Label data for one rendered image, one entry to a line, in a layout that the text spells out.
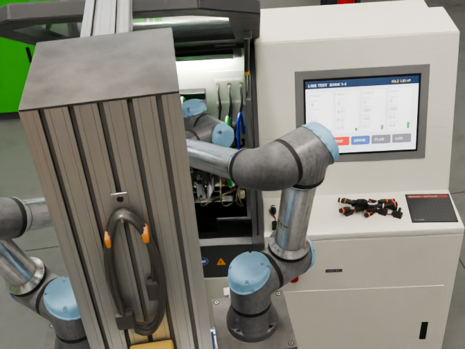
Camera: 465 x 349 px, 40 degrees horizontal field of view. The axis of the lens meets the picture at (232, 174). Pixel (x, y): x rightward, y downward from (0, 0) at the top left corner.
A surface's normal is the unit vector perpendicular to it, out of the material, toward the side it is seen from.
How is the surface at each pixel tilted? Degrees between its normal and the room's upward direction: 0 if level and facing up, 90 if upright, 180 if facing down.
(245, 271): 8
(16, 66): 90
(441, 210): 0
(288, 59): 76
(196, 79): 90
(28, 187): 0
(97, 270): 90
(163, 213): 90
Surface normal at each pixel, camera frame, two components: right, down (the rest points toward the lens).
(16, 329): -0.07, -0.80
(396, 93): -0.02, 0.38
